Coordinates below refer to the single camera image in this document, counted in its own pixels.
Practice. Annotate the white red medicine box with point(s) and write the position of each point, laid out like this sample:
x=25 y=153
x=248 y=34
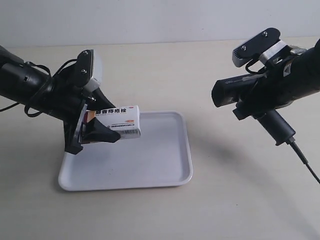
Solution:
x=123 y=120

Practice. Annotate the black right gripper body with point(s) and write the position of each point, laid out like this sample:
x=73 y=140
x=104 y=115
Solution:
x=276 y=90

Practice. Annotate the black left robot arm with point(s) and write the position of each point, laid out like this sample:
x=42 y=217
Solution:
x=20 y=79

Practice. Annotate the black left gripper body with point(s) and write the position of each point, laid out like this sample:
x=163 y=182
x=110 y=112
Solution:
x=59 y=98

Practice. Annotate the black handheld barcode scanner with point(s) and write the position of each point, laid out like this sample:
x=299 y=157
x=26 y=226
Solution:
x=226 y=92

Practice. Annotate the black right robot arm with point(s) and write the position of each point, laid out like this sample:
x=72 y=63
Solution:
x=309 y=72

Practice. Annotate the white plastic tray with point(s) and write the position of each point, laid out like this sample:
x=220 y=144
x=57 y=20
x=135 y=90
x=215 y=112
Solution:
x=159 y=158

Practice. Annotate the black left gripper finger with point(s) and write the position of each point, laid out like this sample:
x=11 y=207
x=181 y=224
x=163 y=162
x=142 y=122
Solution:
x=101 y=101
x=94 y=131

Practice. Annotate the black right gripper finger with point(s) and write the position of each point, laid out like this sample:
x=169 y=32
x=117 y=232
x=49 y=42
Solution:
x=244 y=109

